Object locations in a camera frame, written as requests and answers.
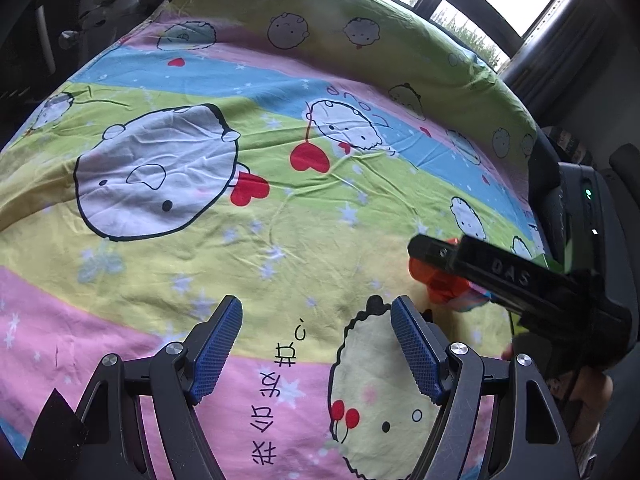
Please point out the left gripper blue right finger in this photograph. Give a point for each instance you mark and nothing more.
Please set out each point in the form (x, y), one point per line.
(424, 346)

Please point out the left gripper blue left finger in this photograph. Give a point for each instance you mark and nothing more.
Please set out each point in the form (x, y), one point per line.
(208, 346)

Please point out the orange cap carton bottle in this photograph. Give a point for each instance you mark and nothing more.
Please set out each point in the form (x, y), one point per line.
(443, 290)

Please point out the person's hand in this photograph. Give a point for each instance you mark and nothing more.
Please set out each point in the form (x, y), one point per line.
(594, 391)

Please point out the green white open box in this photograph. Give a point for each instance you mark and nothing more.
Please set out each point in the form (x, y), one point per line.
(541, 270)

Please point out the colourful cartoon bed sheet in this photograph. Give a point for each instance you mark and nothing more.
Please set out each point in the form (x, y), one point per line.
(280, 151)

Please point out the grey plush toy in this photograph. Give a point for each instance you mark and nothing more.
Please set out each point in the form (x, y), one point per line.
(115, 0)

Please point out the black triple lens camera box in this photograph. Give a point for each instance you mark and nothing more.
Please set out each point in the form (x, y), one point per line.
(585, 234)

